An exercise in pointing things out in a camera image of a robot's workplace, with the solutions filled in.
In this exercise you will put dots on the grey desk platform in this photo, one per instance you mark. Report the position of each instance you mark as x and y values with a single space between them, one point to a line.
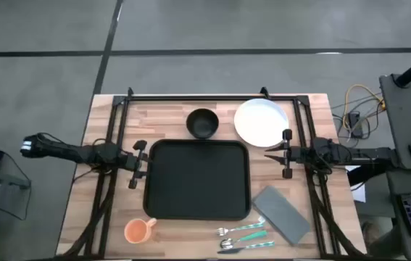
408 108

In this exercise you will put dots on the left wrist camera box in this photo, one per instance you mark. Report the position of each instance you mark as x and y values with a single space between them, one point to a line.
106 152

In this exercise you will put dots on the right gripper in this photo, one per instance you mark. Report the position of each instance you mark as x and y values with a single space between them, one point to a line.
287 156

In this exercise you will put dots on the dark desk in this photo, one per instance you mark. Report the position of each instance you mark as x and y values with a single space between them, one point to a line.
393 217

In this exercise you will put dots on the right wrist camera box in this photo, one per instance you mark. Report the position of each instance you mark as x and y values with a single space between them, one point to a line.
323 148

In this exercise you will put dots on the black power adapter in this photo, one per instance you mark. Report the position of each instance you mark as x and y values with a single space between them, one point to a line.
355 125

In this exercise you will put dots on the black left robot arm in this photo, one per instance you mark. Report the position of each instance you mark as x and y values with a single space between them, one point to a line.
64 152

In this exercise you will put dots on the white paper sheet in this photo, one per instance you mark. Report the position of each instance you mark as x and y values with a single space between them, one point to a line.
359 192

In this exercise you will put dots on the black aluminium rig frame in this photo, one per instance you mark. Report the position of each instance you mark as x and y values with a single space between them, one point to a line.
208 98

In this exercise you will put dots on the orange mug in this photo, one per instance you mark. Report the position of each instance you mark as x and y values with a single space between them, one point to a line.
136 231

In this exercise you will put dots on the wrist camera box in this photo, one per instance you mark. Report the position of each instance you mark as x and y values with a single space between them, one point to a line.
323 148
106 152

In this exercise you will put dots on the black frame foot bracket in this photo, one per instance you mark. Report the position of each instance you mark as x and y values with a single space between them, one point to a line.
264 92
130 92

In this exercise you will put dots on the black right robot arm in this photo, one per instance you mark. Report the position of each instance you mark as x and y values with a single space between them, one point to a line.
364 154

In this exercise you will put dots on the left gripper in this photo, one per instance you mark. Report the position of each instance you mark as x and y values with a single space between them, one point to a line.
138 163

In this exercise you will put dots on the black bowl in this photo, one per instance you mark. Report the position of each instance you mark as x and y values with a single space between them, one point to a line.
202 123

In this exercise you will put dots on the white round plate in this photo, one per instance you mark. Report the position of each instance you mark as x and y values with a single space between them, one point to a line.
259 121

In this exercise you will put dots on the black plastic tray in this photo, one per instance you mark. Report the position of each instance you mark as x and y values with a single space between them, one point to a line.
198 181

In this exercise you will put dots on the grey napkin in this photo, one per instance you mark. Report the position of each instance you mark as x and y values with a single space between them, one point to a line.
281 214

